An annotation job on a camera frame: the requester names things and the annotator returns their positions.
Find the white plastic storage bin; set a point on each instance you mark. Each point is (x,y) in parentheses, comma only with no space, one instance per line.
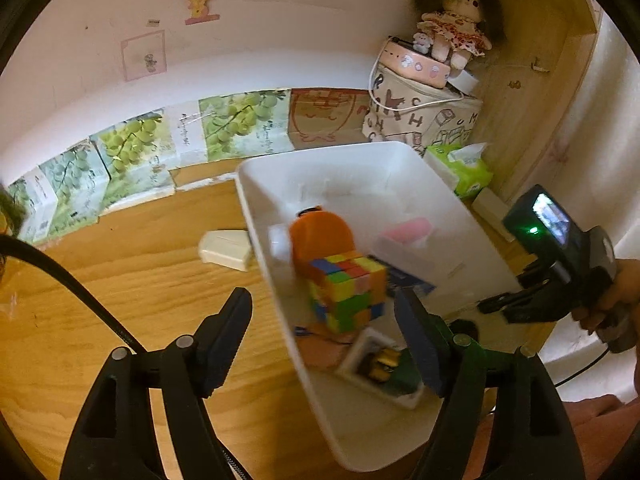
(371,186)

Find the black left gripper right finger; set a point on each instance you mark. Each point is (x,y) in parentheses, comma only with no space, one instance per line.
(531,436)

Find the person's right hand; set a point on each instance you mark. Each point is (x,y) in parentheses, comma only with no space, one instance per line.
(624,292)

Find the orange blue tape measure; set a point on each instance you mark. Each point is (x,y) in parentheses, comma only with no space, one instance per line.
(317,234)

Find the letter print fabric basket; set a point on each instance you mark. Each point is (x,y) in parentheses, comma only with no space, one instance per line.
(418,115)

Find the pink round tin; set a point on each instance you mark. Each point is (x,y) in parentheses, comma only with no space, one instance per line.
(412,65)

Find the brown cartoon cardboard box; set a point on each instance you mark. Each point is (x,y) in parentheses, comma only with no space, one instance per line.
(321,117)

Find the white toy camera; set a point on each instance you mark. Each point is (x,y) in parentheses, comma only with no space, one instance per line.
(354,366)

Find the brown haired rag doll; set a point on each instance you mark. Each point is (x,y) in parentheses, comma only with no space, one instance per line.
(453,32)

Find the colourful rubik's cube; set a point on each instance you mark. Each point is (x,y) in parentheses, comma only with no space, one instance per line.
(348,291)

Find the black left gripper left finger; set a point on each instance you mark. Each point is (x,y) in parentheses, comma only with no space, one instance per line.
(114,436)

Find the pink correction tape dispenser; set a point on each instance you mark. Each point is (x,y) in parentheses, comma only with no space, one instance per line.
(320,348)

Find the grape print cardboard box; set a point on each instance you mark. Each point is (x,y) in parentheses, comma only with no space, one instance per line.
(132,161)

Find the pink lint roller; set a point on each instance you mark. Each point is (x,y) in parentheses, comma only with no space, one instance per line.
(401,242)

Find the green tissue pack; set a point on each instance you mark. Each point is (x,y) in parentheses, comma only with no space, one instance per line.
(462,168)

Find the green gold perfume bottle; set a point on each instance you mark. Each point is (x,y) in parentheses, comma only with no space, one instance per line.
(394,372)

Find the white rectangular case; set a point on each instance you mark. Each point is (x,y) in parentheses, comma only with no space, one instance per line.
(228,248)

